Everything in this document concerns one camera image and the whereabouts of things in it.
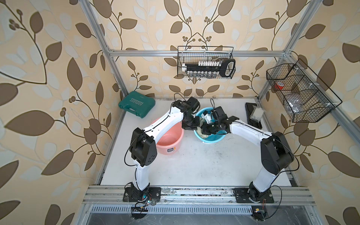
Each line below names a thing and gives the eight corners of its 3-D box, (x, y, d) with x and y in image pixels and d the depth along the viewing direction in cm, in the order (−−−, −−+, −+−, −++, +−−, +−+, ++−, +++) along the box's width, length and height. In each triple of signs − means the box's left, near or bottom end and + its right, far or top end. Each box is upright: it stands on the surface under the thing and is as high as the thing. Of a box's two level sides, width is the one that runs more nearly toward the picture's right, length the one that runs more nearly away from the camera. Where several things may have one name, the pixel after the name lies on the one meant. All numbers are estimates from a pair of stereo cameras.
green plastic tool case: (118, 107, 116) (116, 103, 113) (133, 93, 127) (132, 89, 123) (142, 118, 109) (141, 114, 105) (156, 102, 119) (155, 99, 116)
